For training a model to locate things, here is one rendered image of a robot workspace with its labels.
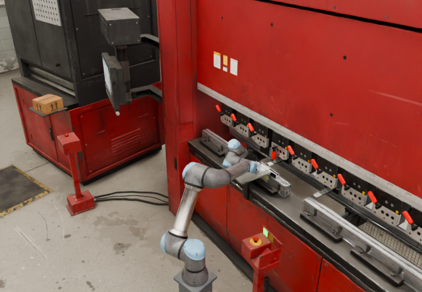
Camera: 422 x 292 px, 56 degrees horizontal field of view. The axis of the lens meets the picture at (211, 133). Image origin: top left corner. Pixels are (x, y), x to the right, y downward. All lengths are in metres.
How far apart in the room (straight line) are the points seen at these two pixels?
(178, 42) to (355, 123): 1.57
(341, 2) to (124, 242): 2.75
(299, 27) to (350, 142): 0.70
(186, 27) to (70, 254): 2.19
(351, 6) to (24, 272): 3.16
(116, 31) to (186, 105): 0.82
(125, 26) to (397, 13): 1.94
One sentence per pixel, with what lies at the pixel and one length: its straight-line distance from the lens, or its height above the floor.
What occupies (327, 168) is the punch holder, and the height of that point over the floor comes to 1.29.
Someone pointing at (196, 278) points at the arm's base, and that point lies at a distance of 2.33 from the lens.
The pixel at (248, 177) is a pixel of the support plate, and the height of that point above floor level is 1.00.
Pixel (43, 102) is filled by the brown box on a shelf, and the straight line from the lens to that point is 4.05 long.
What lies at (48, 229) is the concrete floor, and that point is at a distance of 4.19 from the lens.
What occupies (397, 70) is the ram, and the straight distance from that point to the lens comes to 2.02.
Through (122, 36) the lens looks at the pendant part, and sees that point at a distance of 3.16.
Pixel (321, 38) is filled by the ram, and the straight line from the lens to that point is 2.26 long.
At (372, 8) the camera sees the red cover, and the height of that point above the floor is 2.21.
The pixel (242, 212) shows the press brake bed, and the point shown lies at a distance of 3.12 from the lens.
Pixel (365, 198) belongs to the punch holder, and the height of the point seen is 1.24.
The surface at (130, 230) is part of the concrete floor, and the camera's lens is 3.96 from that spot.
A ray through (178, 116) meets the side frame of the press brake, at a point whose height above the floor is 1.13.
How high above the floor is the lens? 2.52
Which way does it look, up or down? 27 degrees down
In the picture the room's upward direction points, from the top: straight up
